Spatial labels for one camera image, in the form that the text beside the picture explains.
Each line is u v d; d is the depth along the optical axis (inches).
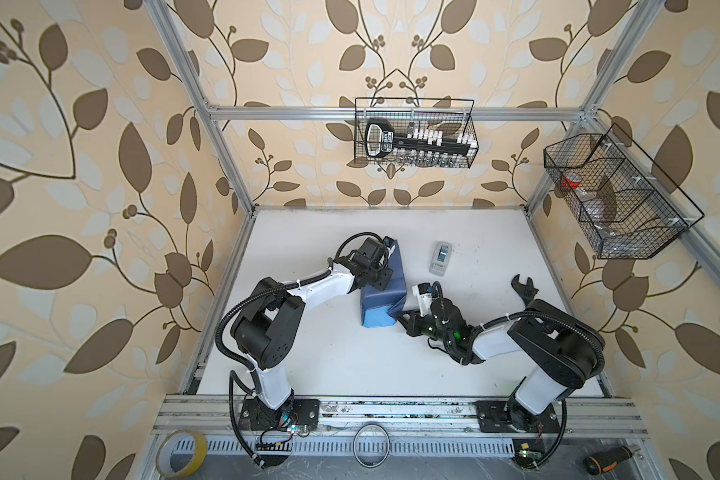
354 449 27.7
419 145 32.9
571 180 32.5
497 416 29.0
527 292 37.8
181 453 27.5
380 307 36.7
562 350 18.4
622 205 29.7
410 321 32.0
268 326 18.8
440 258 40.1
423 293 32.4
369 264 28.3
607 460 26.2
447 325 27.9
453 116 35.9
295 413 29.0
